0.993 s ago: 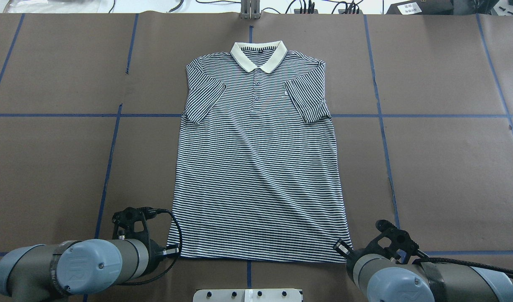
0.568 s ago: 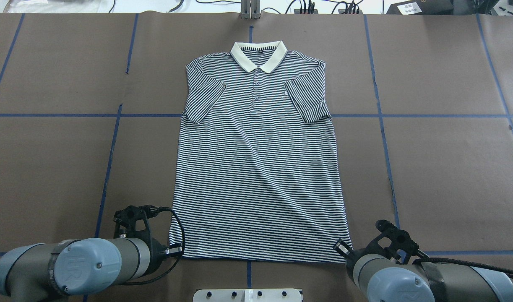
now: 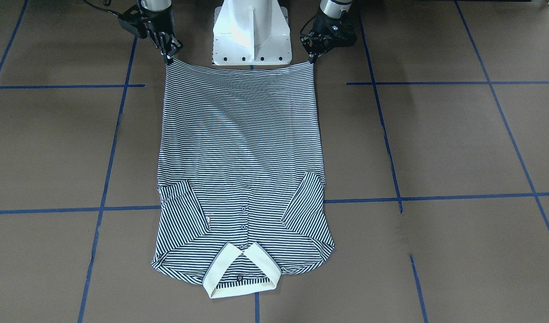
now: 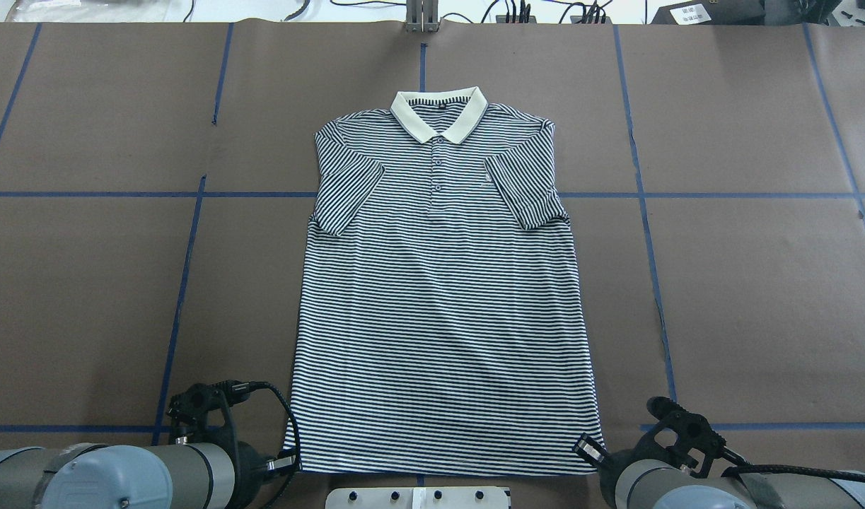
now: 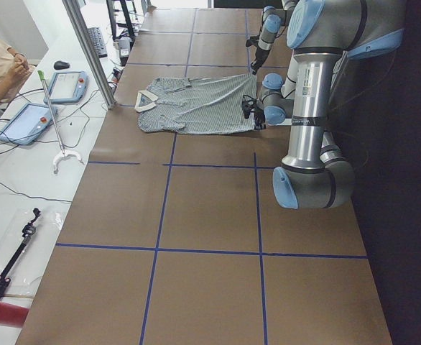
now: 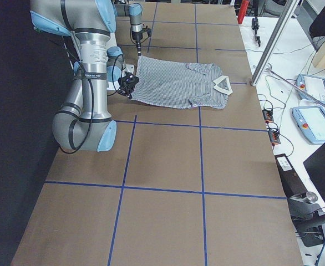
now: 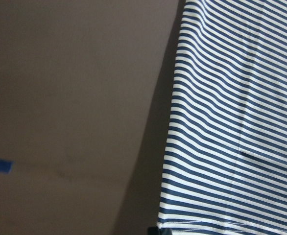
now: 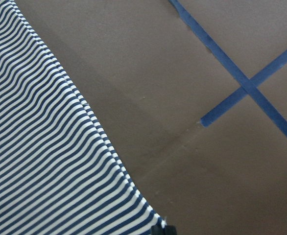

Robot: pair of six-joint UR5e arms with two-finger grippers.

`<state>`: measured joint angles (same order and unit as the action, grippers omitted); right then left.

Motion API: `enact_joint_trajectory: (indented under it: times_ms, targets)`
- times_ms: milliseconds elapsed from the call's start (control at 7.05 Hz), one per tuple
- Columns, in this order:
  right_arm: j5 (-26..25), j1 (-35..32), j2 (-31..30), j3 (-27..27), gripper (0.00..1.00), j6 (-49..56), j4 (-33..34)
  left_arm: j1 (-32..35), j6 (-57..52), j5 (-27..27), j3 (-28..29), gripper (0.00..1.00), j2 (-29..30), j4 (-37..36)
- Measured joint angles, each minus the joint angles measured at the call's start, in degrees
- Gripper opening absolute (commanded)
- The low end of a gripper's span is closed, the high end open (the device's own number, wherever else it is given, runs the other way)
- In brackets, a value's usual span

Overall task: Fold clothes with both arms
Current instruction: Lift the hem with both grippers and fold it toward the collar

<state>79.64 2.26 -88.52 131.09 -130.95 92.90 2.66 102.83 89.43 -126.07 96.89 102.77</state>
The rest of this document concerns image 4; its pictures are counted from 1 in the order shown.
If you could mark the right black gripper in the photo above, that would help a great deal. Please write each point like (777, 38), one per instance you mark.
(611, 469)

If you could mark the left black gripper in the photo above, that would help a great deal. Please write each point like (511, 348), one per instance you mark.
(250, 463)

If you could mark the striped polo shirt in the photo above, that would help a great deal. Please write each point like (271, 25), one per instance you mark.
(440, 326)

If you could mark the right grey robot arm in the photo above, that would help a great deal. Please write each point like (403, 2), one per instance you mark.
(643, 478)

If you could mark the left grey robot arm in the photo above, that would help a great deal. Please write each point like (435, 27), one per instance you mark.
(95, 475)

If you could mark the black box with label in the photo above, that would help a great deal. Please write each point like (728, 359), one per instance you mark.
(710, 13)

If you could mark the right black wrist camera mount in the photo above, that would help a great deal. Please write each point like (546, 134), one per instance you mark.
(683, 440)

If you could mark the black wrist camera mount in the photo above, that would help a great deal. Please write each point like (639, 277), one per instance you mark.
(202, 413)
(683, 440)

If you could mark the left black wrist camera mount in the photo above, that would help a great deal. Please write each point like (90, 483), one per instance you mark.
(202, 413)

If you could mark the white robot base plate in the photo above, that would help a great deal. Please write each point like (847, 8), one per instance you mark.
(420, 497)

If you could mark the aluminium frame post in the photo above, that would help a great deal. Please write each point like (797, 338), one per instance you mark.
(422, 16)

